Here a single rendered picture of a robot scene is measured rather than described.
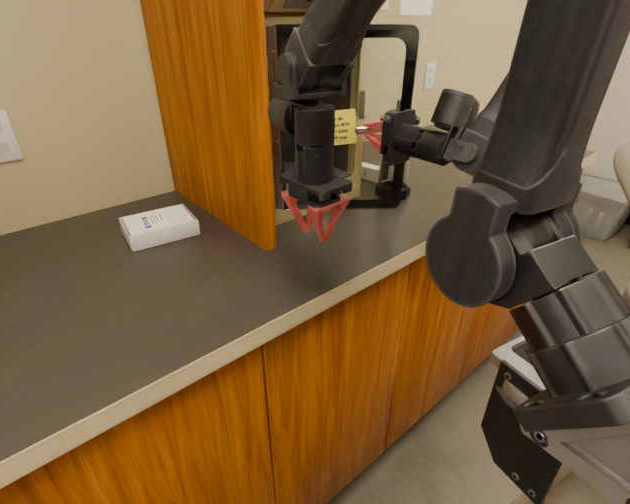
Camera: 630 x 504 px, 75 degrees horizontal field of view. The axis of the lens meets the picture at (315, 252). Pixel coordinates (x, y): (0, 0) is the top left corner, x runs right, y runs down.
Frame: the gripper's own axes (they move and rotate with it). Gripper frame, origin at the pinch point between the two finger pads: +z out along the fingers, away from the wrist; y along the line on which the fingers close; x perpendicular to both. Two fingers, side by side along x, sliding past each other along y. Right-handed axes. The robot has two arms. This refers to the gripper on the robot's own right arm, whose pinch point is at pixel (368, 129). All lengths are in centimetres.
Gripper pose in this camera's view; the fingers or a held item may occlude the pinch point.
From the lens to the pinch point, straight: 91.0
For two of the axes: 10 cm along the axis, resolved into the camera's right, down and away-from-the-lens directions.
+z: -6.5, -3.9, 6.5
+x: -7.6, 3.3, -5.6
